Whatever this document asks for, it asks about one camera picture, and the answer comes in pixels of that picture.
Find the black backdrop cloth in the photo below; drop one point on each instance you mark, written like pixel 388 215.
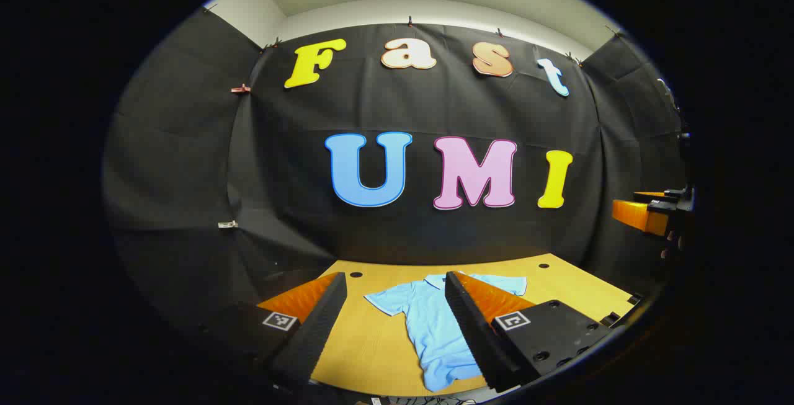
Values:
pixel 434 107

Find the light blue T-shirt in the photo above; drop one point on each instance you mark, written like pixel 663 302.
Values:
pixel 434 330

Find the white clip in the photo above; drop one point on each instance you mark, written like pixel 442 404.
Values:
pixel 227 224

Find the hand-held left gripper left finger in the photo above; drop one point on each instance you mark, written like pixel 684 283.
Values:
pixel 313 330

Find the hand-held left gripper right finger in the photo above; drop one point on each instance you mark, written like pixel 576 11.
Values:
pixel 474 337

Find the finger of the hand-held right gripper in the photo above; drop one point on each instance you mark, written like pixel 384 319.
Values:
pixel 636 214
pixel 651 195

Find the red clip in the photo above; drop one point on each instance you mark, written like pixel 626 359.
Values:
pixel 240 89

